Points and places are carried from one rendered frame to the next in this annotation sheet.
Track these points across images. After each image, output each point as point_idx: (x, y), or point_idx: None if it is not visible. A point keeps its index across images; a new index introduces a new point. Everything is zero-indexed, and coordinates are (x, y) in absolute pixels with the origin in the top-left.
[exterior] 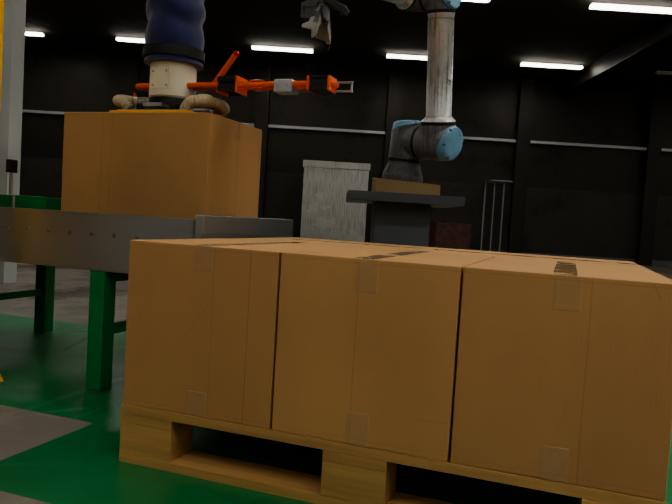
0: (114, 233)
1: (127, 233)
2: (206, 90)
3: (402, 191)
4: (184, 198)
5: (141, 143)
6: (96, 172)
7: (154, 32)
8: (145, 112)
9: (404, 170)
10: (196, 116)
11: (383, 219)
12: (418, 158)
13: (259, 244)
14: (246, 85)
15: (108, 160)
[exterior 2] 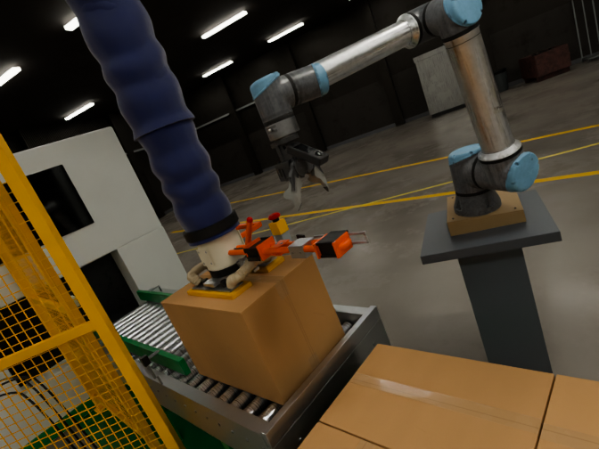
0: (218, 422)
1: (225, 426)
2: None
3: (480, 227)
4: (258, 377)
5: (211, 330)
6: (199, 346)
7: (181, 224)
8: (201, 307)
9: (476, 205)
10: (233, 314)
11: (468, 259)
12: None
13: None
14: (268, 253)
15: (200, 339)
